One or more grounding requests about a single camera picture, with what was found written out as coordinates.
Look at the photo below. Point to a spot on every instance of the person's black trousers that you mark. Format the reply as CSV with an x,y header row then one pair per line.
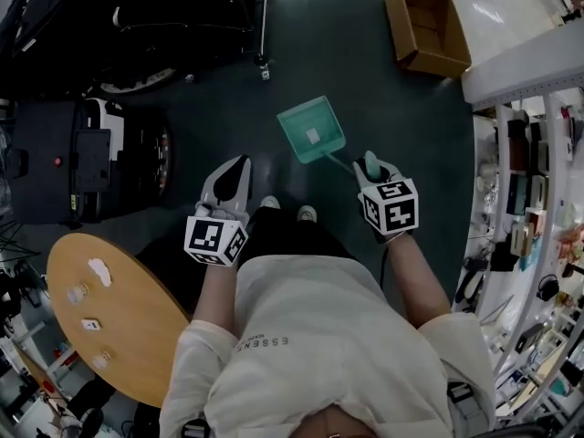
x,y
292,235

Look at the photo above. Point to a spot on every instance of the open cardboard box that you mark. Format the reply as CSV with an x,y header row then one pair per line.
x,y
433,57

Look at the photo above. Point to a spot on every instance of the white metal shelf rack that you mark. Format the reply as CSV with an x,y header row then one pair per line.
x,y
515,82

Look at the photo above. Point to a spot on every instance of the person's white shirt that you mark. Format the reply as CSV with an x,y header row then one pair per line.
x,y
319,345

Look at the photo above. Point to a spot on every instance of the row of handbags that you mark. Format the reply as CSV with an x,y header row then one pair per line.
x,y
518,194

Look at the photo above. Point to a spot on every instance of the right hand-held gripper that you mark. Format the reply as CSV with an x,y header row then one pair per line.
x,y
394,210

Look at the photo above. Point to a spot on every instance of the small white device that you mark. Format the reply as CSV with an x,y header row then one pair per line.
x,y
90,325

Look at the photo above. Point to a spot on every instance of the round wooden table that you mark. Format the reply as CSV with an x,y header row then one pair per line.
x,y
132,336

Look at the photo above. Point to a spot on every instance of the person's left forearm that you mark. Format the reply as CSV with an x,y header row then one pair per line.
x,y
216,295

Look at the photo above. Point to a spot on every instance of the black tripod legs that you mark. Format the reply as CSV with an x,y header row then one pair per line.
x,y
16,242

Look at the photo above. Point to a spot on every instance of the person's left white shoe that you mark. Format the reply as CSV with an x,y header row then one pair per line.
x,y
270,202

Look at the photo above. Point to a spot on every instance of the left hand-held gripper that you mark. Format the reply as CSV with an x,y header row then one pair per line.
x,y
207,240

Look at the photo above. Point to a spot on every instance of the crumpled white tissue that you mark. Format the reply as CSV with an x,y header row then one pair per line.
x,y
100,272

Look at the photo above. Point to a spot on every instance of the person's right forearm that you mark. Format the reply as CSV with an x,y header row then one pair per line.
x,y
417,285

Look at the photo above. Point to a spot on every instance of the person's right white shoe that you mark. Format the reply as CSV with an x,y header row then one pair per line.
x,y
307,213

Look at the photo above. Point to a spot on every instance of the person's white shoe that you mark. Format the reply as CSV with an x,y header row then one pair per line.
x,y
270,202
307,213

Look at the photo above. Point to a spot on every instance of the black covered equipment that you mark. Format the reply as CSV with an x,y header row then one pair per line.
x,y
55,25

